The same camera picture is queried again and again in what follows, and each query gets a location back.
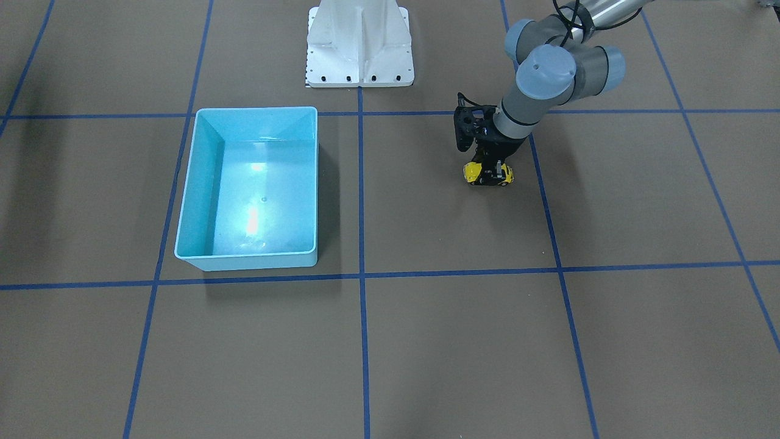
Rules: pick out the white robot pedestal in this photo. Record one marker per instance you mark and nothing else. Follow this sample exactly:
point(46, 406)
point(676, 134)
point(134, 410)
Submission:
point(359, 44)

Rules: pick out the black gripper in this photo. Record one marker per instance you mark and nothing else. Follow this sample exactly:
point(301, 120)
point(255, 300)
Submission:
point(500, 149)

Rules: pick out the yellow beetle toy car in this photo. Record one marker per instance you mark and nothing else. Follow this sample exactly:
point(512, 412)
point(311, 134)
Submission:
point(488, 174)

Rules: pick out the teal plastic bin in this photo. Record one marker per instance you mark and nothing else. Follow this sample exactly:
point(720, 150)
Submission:
point(250, 198)

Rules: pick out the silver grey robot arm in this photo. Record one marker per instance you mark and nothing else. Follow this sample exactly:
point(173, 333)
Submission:
point(555, 66)

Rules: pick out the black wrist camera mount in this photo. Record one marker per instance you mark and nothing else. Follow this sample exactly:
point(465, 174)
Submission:
point(472, 123)

